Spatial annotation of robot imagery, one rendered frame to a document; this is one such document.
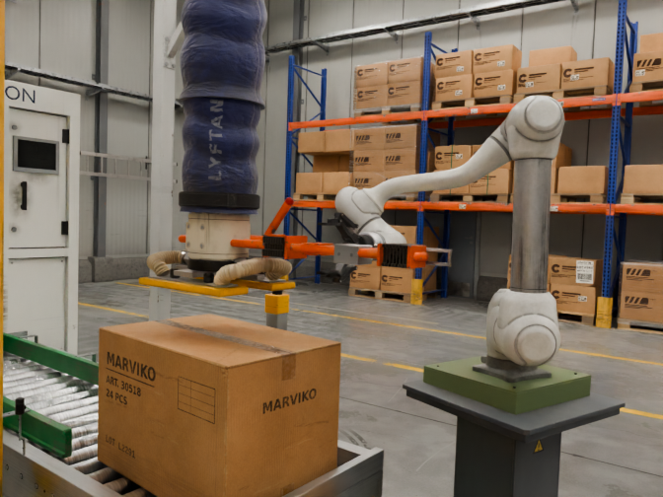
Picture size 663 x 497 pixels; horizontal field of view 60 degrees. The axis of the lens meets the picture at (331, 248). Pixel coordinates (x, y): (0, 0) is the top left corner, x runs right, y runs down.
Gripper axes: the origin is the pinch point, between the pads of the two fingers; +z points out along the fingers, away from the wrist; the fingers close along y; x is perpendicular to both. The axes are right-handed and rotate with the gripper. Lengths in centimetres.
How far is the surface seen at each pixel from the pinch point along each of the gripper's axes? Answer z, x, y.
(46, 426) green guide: 39, 75, 57
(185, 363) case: 35.8, 14.3, 27.8
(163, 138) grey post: -151, 268, -66
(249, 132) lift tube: 13.3, 16.1, -31.3
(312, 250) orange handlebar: 17.2, -9.7, -0.4
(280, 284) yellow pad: 6.3, 9.9, 10.4
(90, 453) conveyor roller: 29, 67, 66
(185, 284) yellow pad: 28.4, 23.5, 9.8
